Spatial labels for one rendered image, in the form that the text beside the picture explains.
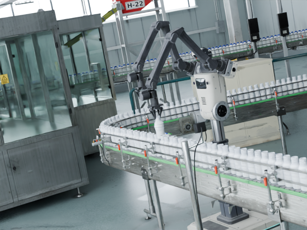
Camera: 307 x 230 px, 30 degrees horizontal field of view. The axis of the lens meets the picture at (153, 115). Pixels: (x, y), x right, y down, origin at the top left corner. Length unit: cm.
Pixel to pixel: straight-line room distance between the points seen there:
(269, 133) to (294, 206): 552
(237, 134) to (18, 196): 323
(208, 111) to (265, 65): 389
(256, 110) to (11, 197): 307
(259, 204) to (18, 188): 428
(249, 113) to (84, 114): 396
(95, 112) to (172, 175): 542
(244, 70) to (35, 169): 325
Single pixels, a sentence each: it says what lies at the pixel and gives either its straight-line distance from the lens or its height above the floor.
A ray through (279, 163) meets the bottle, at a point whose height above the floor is 112.
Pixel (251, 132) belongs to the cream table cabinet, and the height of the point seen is 19.
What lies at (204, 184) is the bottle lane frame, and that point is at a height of 90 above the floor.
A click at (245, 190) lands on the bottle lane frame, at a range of 332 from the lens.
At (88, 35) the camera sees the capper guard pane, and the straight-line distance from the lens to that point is 934.
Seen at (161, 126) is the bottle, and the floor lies 123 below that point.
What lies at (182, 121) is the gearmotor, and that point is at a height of 98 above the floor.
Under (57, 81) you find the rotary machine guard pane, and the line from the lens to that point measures 712.
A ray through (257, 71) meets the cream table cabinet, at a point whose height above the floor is 104.
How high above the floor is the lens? 194
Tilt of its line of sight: 9 degrees down
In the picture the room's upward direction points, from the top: 11 degrees counter-clockwise
